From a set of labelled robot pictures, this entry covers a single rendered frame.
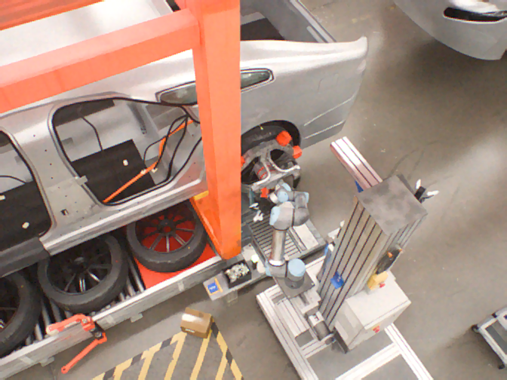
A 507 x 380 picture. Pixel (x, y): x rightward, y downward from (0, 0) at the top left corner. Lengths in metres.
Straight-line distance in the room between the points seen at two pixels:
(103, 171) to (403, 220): 2.50
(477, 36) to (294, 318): 3.22
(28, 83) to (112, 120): 2.25
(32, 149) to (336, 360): 2.61
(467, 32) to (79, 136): 3.67
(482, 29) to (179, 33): 3.62
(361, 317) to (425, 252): 1.86
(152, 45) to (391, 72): 4.42
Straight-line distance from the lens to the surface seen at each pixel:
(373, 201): 2.23
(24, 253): 3.57
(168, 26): 1.86
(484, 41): 5.10
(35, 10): 1.59
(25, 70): 1.82
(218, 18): 1.86
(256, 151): 3.49
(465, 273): 4.63
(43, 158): 2.92
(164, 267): 3.80
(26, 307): 3.88
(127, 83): 2.84
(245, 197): 4.25
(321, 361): 3.78
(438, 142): 5.38
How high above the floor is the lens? 3.86
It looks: 58 degrees down
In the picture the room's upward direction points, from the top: 2 degrees clockwise
